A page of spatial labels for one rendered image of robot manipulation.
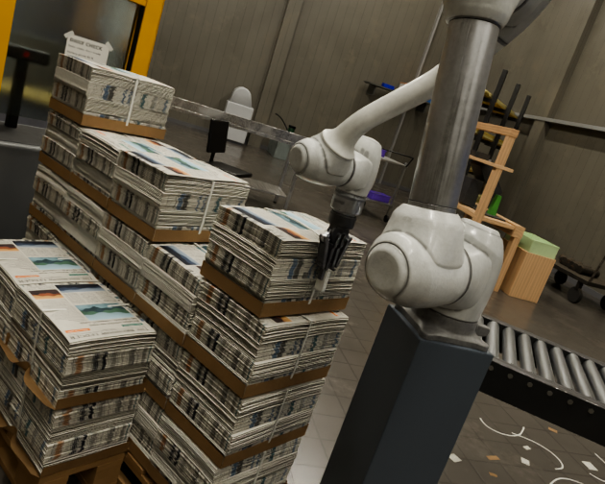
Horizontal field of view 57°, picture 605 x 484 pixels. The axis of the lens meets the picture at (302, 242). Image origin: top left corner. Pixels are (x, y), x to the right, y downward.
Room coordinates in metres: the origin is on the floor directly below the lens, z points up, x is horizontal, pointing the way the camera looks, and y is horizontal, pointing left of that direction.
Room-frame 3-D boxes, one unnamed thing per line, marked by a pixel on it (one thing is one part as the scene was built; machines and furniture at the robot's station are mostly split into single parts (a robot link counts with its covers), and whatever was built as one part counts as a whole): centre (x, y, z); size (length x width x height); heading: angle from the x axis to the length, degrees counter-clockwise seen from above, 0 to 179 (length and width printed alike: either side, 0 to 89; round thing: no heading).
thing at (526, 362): (1.99, -0.93, 0.77); 0.47 x 0.05 x 0.05; 164
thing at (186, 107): (6.77, 1.31, 0.50); 1.96 x 0.73 x 1.00; 107
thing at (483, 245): (1.29, -0.37, 1.17); 0.18 x 0.16 x 0.22; 137
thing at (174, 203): (1.96, 0.47, 0.95); 0.38 x 0.29 x 0.23; 143
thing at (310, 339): (1.87, 0.36, 0.42); 1.17 x 0.39 x 0.83; 52
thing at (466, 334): (1.30, -0.40, 1.03); 0.22 x 0.18 x 0.06; 107
